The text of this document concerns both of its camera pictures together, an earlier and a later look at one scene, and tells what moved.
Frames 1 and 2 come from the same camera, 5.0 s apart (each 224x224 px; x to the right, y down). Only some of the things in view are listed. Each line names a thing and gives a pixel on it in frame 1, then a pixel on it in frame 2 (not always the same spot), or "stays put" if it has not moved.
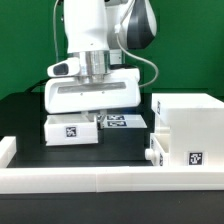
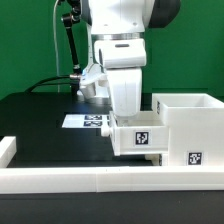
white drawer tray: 70,129 -> 145,133
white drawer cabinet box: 196,128 stays put
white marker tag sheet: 123,121 -> 86,120
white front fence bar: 112,179 stays put
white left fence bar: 8,149 stays put
